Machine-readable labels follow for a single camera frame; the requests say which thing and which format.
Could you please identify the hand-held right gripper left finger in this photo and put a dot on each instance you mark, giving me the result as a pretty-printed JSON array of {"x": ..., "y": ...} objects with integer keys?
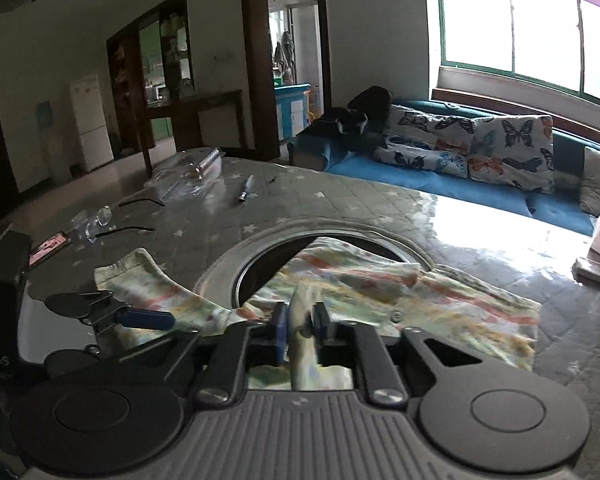
[{"x": 279, "y": 327}]

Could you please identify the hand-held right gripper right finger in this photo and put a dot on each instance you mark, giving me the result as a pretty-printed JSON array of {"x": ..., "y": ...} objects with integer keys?
[{"x": 323, "y": 327}]

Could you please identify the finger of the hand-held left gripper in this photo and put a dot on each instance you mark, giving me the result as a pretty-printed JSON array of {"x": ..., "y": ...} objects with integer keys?
[
  {"x": 145, "y": 320},
  {"x": 72, "y": 362}
]

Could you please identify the floral patterned garment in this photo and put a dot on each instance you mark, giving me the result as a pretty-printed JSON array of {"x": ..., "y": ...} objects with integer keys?
[{"x": 380, "y": 285}]

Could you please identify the hanging clothes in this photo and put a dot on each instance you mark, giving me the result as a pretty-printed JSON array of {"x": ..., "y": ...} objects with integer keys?
[{"x": 284, "y": 57}]

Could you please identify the smartphone with pink screen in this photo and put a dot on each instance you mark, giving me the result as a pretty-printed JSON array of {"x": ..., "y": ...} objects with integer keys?
[{"x": 49, "y": 249}]

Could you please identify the crumpled clear plastic bag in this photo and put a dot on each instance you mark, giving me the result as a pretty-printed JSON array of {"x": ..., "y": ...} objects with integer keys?
[{"x": 92, "y": 222}]

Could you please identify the silver pen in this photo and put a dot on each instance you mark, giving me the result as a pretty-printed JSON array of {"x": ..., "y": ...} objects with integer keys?
[{"x": 245, "y": 190}]

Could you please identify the clear plastic package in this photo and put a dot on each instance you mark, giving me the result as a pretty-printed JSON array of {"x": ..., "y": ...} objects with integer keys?
[{"x": 190, "y": 172}]

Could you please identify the blue sofa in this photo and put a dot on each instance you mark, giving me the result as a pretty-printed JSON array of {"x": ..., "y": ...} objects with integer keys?
[{"x": 395, "y": 175}]

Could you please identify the dark clothing pile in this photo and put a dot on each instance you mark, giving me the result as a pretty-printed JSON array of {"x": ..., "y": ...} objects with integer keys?
[{"x": 350, "y": 125}]

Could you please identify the white refrigerator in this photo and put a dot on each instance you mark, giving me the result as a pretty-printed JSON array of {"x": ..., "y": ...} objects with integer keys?
[{"x": 91, "y": 122}]

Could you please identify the butterfly print pillow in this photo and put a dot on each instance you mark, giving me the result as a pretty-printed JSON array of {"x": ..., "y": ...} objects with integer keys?
[
  {"x": 515, "y": 152},
  {"x": 425, "y": 145}
]

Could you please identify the dark wooden side table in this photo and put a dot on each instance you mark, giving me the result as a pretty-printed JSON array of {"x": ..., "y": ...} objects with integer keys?
[{"x": 215, "y": 115}]

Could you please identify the blue and white cabinet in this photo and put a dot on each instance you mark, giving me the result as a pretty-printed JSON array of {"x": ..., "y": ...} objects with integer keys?
[{"x": 291, "y": 110}]

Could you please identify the dark wooden shelf cabinet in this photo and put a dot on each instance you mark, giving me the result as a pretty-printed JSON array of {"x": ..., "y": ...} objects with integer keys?
[{"x": 130, "y": 80}]

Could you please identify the green framed window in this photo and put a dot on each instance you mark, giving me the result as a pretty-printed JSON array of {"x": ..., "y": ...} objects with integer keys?
[{"x": 515, "y": 20}]

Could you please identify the dark wooden door frame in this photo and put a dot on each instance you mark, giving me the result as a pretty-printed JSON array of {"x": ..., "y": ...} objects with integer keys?
[{"x": 252, "y": 60}]

